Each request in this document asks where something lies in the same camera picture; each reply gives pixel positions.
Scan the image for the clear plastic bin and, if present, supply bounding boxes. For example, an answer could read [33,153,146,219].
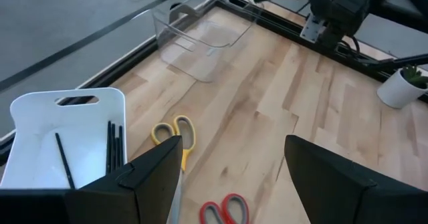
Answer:
[150,0,265,84]

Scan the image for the red-handled scissors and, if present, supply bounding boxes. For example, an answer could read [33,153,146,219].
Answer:
[199,193,250,224]

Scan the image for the yellow-handled scissors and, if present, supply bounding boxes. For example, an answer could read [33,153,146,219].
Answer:
[150,114,197,224]

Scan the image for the small plant in white pot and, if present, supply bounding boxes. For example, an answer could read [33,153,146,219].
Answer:
[377,65,428,110]

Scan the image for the white plastic bin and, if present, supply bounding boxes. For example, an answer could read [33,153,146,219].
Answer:
[0,87,128,190]

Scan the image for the black pencil tool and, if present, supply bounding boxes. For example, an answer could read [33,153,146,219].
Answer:
[55,132,76,189]

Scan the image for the black equipment stand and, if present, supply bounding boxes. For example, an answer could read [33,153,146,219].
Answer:
[369,0,428,72]

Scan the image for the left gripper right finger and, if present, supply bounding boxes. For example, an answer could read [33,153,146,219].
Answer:
[284,135,428,224]

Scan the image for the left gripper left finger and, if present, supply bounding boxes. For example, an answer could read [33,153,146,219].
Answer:
[0,135,184,224]

